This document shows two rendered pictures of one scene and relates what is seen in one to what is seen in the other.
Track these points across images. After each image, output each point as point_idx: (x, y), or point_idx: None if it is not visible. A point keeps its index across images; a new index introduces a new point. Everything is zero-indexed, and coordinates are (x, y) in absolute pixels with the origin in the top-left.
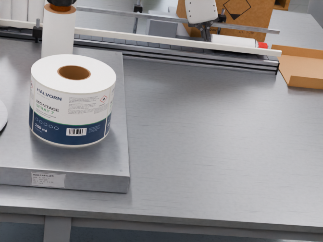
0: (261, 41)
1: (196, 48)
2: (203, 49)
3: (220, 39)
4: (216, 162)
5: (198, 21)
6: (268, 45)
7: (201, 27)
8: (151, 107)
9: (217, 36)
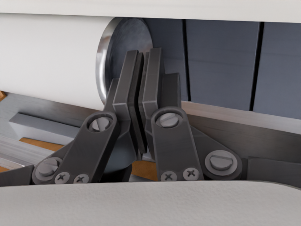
0: (27, 138)
1: (224, 25)
2: (179, 19)
3: (50, 47)
4: None
5: (185, 193)
6: (8, 121)
7: (162, 133)
8: None
9: (65, 71)
